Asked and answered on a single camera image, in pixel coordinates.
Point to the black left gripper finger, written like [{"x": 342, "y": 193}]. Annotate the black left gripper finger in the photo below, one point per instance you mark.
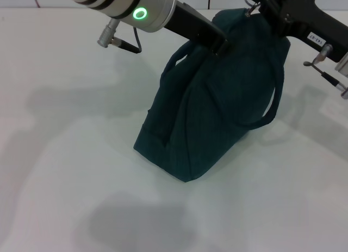
[{"x": 221, "y": 49}]

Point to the teal insulated lunch bag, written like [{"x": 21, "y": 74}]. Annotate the teal insulated lunch bag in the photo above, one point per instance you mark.
[{"x": 217, "y": 105}]

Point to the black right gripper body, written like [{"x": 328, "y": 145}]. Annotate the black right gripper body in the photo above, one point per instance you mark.
[{"x": 312, "y": 26}]

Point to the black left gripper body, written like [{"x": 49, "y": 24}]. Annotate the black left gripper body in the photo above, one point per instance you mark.
[{"x": 193, "y": 24}]

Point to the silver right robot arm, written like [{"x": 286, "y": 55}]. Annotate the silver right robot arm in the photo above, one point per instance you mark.
[{"x": 343, "y": 64}]

